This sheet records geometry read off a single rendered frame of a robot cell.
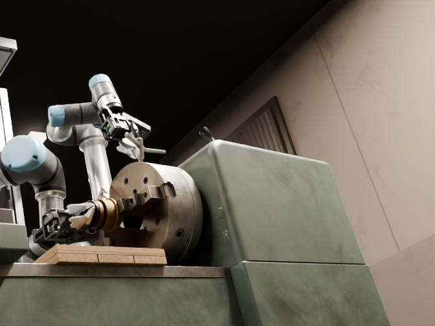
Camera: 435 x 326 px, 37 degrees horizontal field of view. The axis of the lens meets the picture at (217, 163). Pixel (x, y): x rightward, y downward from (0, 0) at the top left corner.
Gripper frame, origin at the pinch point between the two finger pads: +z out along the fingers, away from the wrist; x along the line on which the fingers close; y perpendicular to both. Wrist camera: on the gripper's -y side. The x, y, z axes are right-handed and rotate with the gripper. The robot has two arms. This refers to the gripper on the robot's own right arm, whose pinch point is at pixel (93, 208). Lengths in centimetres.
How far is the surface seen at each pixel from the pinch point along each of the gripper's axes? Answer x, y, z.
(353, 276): -26, -79, 19
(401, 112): 100, -263, -24
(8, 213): -11.9, 33.5, 16.8
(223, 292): -28.4, -25.5, 13.4
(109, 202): 1.8, -5.1, 0.6
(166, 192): 0.5, -15.8, 11.8
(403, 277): 7, -266, -66
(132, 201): 0.9, -9.9, 4.2
